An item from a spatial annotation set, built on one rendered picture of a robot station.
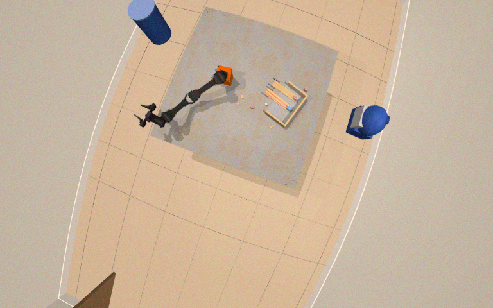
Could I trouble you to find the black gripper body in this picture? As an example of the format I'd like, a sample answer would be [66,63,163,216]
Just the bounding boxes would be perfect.
[139,103,159,127]

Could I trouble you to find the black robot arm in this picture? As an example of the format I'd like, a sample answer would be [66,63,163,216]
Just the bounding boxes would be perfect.
[145,70,227,128]

